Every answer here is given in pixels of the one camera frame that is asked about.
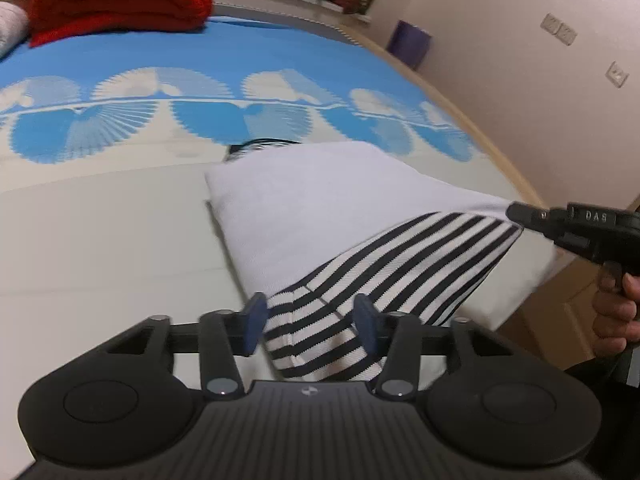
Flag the striped white hooded sweater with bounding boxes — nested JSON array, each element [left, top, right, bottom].
[[206, 142, 554, 382]]

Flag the person's right hand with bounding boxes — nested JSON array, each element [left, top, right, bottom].
[[592, 268, 640, 356]]

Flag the blue white patterned bedsheet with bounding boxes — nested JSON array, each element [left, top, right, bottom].
[[0, 14, 547, 480]]

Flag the purple box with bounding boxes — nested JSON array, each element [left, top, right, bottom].
[[386, 20, 432, 70]]

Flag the wall socket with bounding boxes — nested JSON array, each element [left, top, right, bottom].
[[605, 62, 629, 88]]

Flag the wall switch plates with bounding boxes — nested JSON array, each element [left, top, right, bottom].
[[540, 13, 577, 46]]

